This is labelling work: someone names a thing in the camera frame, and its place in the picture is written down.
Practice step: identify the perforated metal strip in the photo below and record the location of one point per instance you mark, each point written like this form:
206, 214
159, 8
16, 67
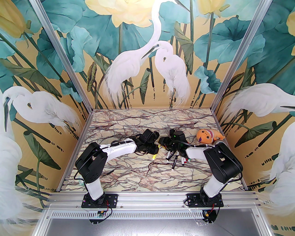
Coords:
149, 214

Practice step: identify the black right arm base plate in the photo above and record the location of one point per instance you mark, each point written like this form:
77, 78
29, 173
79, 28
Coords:
191, 199

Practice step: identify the orange fish plush toy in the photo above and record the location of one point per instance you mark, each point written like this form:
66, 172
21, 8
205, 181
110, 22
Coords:
206, 136

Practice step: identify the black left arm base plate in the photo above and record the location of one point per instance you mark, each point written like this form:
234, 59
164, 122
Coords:
113, 199

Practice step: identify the aluminium frame post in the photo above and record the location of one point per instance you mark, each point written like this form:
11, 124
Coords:
67, 62
240, 57

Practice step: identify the small green circuit board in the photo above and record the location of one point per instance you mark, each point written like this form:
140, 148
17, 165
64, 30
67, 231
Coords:
100, 214

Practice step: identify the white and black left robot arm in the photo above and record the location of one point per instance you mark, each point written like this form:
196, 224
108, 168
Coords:
119, 149

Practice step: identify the aluminium frame rail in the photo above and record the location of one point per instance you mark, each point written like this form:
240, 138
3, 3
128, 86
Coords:
149, 200

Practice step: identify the aluminium side rail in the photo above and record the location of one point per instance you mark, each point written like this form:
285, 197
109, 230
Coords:
79, 141
217, 119

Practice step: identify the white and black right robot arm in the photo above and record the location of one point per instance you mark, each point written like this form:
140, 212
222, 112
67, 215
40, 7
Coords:
196, 153

